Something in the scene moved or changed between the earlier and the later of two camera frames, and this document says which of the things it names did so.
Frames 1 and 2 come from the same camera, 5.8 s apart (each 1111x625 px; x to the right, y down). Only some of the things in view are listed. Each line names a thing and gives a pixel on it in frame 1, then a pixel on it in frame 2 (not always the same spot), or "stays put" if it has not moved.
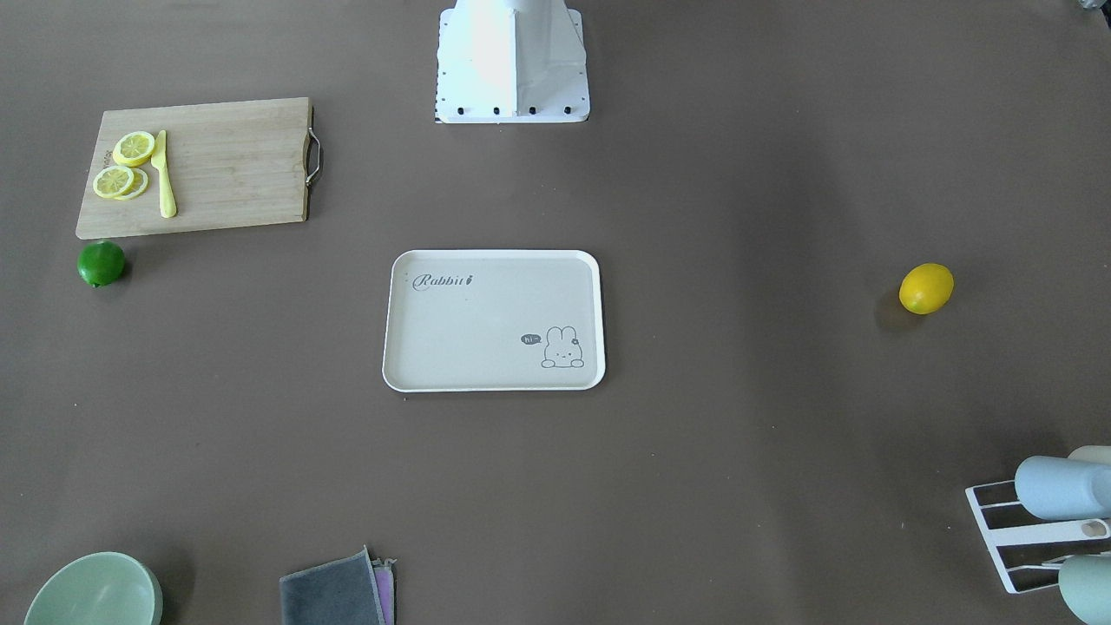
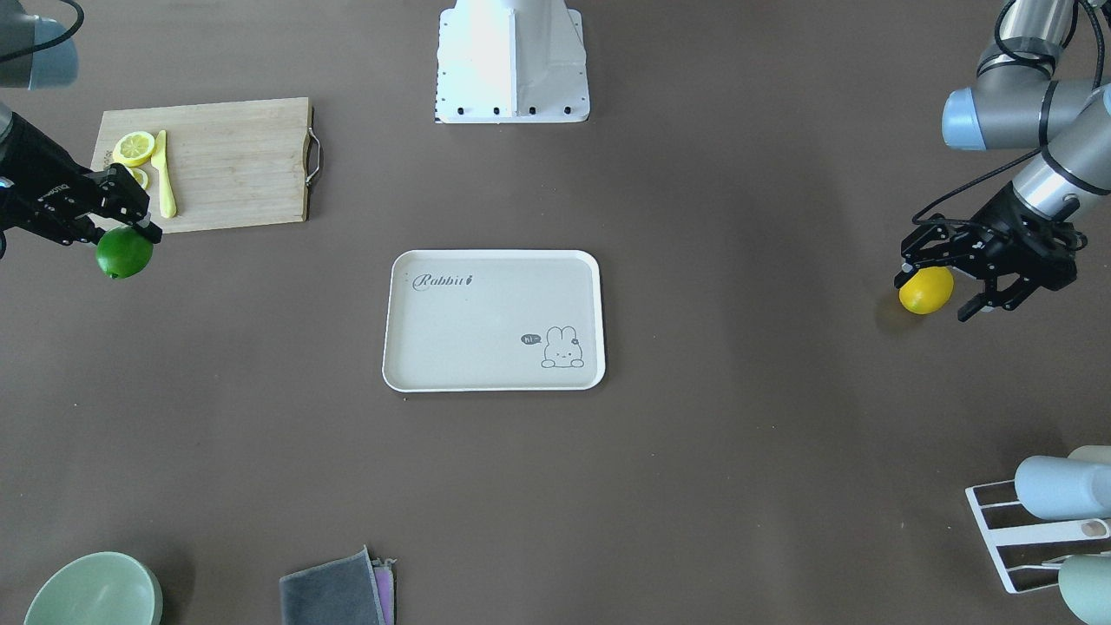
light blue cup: [1058, 489] stays put
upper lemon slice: [133, 148] stays put
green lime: [101, 263] → [121, 252]
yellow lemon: [925, 288] stays put
